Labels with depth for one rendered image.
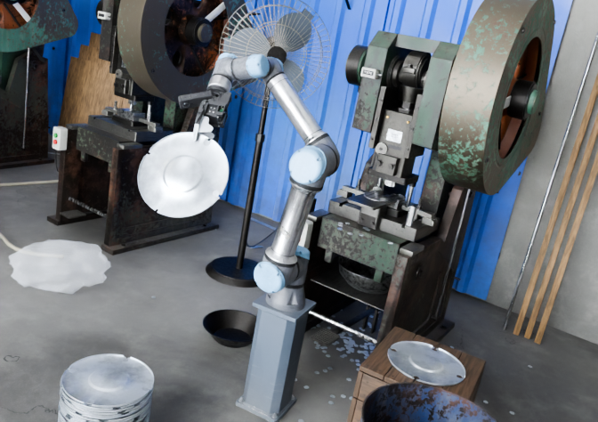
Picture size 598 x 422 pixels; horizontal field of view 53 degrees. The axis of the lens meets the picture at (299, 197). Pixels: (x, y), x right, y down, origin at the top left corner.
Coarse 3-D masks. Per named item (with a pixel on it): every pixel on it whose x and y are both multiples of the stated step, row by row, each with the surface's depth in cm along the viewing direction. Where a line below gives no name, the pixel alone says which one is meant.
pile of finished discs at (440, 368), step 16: (400, 352) 226; (416, 352) 228; (432, 352) 230; (400, 368) 215; (416, 368) 217; (432, 368) 218; (448, 368) 221; (464, 368) 222; (432, 384) 208; (448, 384) 210
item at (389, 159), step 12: (384, 120) 268; (396, 120) 265; (408, 120) 262; (384, 132) 269; (396, 132) 265; (408, 132) 262; (384, 144) 268; (396, 144) 266; (384, 156) 267; (396, 156) 267; (372, 168) 275; (384, 168) 268; (396, 168) 266; (408, 168) 272
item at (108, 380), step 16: (80, 368) 199; (96, 368) 201; (112, 368) 201; (128, 368) 204; (144, 368) 205; (64, 384) 190; (80, 384) 191; (96, 384) 191; (112, 384) 193; (128, 384) 195; (144, 384) 197; (80, 400) 184; (96, 400) 185; (112, 400) 186; (128, 400) 188
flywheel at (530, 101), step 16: (528, 48) 258; (528, 64) 264; (512, 80) 241; (528, 80) 268; (512, 96) 238; (528, 96) 236; (512, 112) 241; (528, 112) 241; (512, 128) 271; (512, 144) 269
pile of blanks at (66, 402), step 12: (60, 384) 190; (60, 396) 192; (144, 396) 191; (60, 408) 193; (72, 408) 184; (84, 408) 182; (96, 408) 182; (108, 408) 183; (120, 408) 184; (132, 408) 187; (144, 408) 193; (60, 420) 190; (72, 420) 185; (84, 420) 183; (96, 420) 183; (108, 420) 185; (120, 420) 186; (132, 420) 189; (144, 420) 196
